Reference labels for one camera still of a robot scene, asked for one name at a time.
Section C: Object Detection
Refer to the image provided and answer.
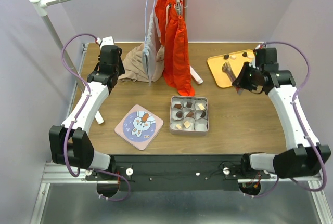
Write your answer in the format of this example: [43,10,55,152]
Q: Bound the metal tongs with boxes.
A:
[222,62,243,95]

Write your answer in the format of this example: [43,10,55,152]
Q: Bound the pink tin lid with bunny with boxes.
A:
[114,104,164,151]

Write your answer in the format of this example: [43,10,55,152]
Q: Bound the dark brown chocolate cube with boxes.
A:
[186,101,193,108]

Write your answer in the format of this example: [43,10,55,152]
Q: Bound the pink chocolate tin box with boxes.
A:
[169,96,209,136]

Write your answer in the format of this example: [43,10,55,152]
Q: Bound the dark round chocolate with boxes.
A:
[176,111,183,118]

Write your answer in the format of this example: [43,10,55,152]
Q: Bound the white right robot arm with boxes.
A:
[233,47,331,179]

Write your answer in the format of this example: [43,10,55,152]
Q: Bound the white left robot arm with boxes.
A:
[49,45,124,180]

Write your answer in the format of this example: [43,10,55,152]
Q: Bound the beige cloth pile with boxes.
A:
[118,43,164,82]

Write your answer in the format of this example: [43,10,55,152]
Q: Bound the orange tray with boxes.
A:
[207,49,255,88]

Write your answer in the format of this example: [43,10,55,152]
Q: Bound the grey hanging towel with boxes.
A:
[142,12,157,86]

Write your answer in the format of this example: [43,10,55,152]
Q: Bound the orange hanging garment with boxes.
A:
[155,0,195,96]

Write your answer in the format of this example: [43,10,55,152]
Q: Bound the white clothes rack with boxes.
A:
[28,0,204,125]

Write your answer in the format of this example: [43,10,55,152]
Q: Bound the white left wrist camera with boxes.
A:
[99,36,114,48]

